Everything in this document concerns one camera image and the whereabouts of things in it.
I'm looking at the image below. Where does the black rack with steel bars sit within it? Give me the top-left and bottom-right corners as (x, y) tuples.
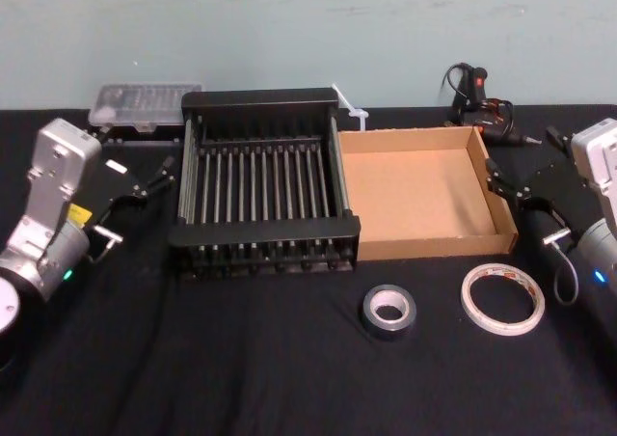
(167, 87), (362, 276)

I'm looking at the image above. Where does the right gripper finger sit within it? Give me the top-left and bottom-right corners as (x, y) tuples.
(545, 125), (574, 160)
(483, 157), (529, 210)

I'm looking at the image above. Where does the black corded tool red switch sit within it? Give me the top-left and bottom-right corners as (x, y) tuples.
(440, 63), (542, 146)

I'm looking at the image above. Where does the shallow brown cardboard tray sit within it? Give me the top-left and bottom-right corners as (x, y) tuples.
(336, 124), (520, 262)

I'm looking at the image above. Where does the wrist cable with plug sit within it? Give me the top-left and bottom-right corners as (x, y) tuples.
(543, 230), (580, 307)
(86, 227), (124, 264)

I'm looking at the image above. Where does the white three-armed plastic piece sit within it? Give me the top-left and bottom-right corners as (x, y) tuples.
(331, 82), (372, 132)

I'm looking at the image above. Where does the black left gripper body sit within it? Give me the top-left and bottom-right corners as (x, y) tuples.
(70, 141), (148, 264)

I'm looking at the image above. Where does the clear plastic case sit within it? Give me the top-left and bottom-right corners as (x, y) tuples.
(89, 82), (204, 136)

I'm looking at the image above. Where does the roll of silver tape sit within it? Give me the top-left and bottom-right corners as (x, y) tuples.
(361, 285), (417, 343)

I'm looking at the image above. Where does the right wrist cable with plug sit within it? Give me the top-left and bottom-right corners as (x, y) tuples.
(543, 230), (580, 307)

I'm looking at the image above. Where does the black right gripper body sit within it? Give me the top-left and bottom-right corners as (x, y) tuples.
(518, 152), (606, 264)

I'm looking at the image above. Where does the left wrist cable with plug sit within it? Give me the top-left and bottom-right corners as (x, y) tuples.
(86, 227), (124, 264)

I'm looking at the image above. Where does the black table cloth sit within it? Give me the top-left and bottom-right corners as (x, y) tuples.
(0, 102), (617, 436)

